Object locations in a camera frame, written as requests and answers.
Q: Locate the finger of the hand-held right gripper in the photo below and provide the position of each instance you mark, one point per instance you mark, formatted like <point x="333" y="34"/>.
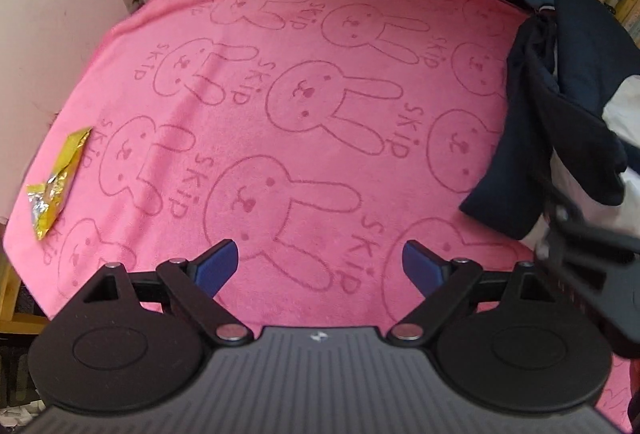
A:
<point x="562" y="226"/>

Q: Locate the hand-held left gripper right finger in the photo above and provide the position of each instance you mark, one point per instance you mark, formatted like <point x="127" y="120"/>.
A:
<point x="424" y="268"/>

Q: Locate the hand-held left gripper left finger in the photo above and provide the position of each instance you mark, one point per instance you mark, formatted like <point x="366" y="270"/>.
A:
<point x="216" y="266"/>

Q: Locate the white and navy zip jacket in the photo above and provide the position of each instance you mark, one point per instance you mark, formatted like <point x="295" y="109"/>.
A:
<point x="575" y="64"/>

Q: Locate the pink rabbit printed blanket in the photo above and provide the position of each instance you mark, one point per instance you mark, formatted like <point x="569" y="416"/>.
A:
<point x="300" y="139"/>

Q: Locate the yellow foil wrapper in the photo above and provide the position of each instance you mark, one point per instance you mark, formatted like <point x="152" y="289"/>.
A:
<point x="57" y="179"/>

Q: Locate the wooden side shelf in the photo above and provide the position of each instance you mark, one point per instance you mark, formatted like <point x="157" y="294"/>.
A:
<point x="17" y="304"/>

